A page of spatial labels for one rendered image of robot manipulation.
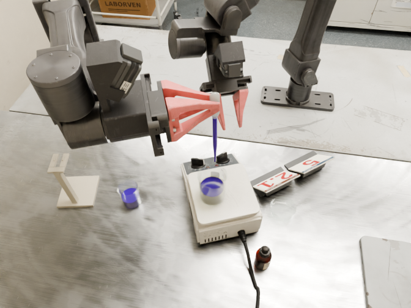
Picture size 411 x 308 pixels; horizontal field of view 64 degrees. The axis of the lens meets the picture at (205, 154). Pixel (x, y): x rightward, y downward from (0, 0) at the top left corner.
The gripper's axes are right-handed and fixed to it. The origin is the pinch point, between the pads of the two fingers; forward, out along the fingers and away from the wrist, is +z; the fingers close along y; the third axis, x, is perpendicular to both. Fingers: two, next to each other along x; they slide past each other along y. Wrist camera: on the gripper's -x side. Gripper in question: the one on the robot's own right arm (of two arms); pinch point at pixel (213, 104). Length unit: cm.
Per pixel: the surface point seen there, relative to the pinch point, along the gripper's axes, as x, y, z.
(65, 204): 31.6, 9.3, -31.0
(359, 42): 126, 173, 164
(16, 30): 77, 170, -81
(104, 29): 34, 82, -21
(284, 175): 29.9, 4.5, 17.8
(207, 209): 23.3, -3.4, -1.9
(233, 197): 23.3, -2.0, 3.8
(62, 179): 22.4, 9.1, -28.4
